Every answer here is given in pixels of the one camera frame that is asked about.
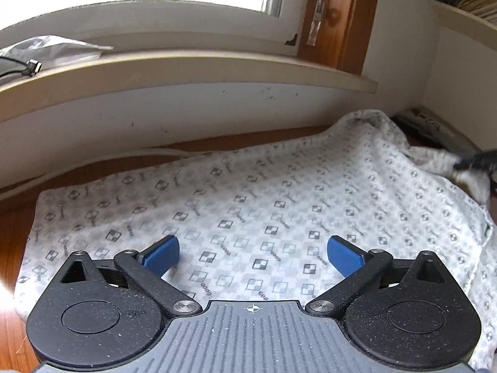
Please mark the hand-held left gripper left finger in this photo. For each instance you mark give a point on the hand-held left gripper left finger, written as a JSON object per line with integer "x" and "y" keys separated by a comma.
{"x": 161, "y": 254}

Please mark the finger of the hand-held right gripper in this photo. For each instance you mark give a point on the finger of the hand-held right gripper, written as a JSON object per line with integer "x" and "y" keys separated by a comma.
{"x": 479, "y": 161}

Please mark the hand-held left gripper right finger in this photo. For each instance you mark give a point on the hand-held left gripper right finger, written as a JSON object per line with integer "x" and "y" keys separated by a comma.
{"x": 343, "y": 254}

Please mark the white patterned hoodie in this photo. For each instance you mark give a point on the white patterned hoodie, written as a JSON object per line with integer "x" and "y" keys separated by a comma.
{"x": 271, "y": 186}

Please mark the grey printed t-shirt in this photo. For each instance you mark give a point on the grey printed t-shirt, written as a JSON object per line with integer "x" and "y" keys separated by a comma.
{"x": 438, "y": 128}

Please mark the beige window sill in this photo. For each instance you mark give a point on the beige window sill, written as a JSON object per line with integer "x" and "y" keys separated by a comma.
{"x": 174, "y": 74}

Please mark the clear plastic bag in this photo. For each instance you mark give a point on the clear plastic bag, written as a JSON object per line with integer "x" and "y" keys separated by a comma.
{"x": 50, "y": 48}

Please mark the wooden window frame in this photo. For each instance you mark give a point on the wooden window frame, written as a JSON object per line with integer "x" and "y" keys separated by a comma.
{"x": 341, "y": 15}

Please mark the white window frame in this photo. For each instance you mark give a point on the white window frame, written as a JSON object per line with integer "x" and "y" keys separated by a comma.
{"x": 174, "y": 23}

